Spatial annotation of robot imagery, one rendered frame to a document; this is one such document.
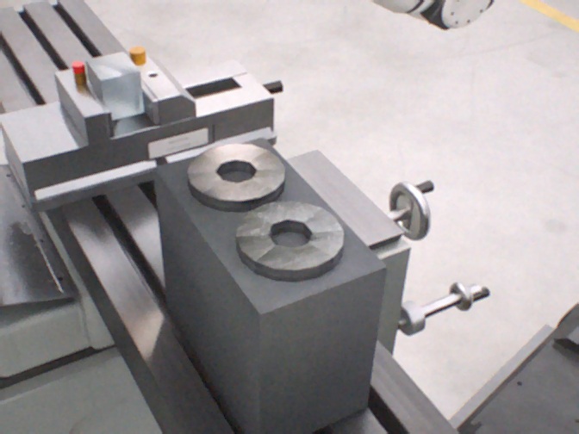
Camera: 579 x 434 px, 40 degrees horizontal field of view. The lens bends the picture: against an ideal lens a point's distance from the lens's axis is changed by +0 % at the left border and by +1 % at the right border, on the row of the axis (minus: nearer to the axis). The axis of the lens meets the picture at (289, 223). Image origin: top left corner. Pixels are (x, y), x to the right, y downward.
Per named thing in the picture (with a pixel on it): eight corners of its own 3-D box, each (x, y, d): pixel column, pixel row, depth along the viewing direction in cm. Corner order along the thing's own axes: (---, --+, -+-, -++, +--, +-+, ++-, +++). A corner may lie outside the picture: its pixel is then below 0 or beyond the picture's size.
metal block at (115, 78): (128, 91, 106) (123, 51, 103) (145, 112, 102) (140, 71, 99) (91, 100, 104) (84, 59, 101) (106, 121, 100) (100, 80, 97)
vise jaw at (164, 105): (161, 75, 111) (158, 50, 109) (197, 116, 103) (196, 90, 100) (121, 84, 109) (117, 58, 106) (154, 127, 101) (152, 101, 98)
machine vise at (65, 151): (233, 96, 121) (232, 29, 114) (280, 144, 111) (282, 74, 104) (3, 152, 107) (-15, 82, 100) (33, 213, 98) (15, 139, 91)
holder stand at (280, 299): (263, 270, 91) (264, 123, 78) (369, 408, 76) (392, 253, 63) (165, 305, 86) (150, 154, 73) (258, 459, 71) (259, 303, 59)
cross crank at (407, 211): (405, 212, 158) (413, 164, 151) (442, 245, 150) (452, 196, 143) (339, 235, 152) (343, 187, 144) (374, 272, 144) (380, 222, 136)
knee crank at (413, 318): (476, 286, 155) (481, 263, 151) (496, 305, 151) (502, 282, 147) (384, 325, 146) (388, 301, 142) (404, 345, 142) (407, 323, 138)
